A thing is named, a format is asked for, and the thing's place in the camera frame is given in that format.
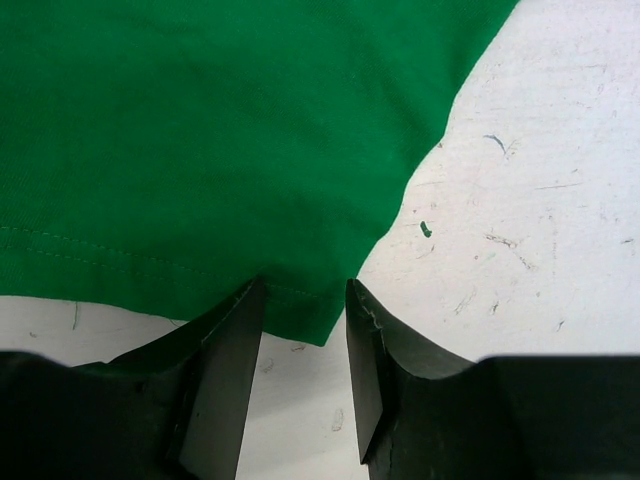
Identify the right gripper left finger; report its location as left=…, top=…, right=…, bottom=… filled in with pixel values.
left=1, top=280, right=266, bottom=479

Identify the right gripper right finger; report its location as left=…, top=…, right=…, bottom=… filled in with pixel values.
left=345, top=279, right=639, bottom=479

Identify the green t shirt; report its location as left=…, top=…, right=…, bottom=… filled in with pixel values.
left=1, top=1, right=514, bottom=346

